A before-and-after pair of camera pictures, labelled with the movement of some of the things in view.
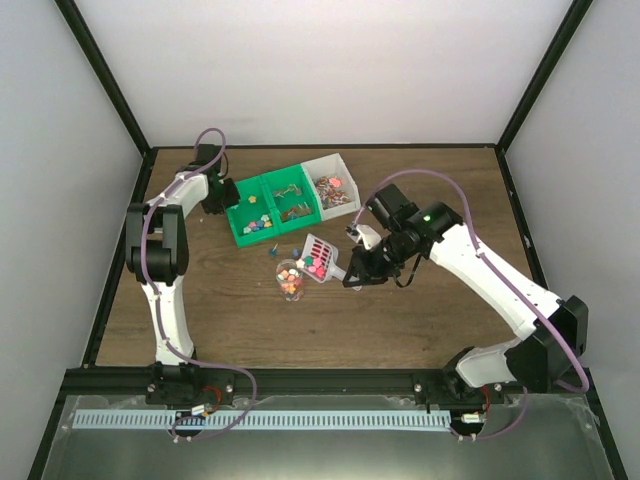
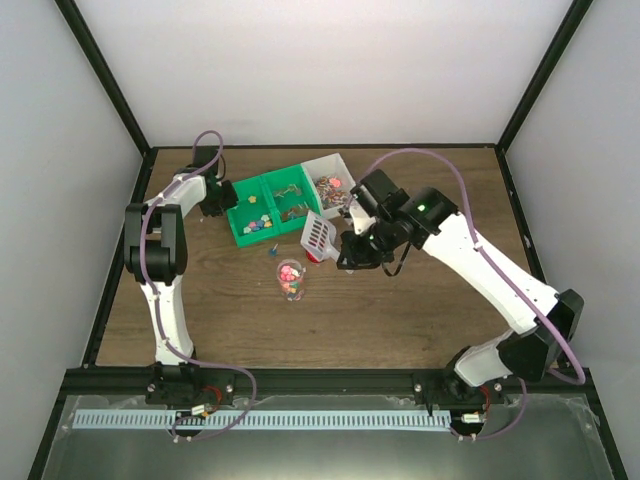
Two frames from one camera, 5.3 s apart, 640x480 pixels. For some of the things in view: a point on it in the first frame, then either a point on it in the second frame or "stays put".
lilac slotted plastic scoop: [319, 259] to [318, 236]
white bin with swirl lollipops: [336, 190] stays put
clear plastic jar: [289, 276] stays put
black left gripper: [231, 200] stays put
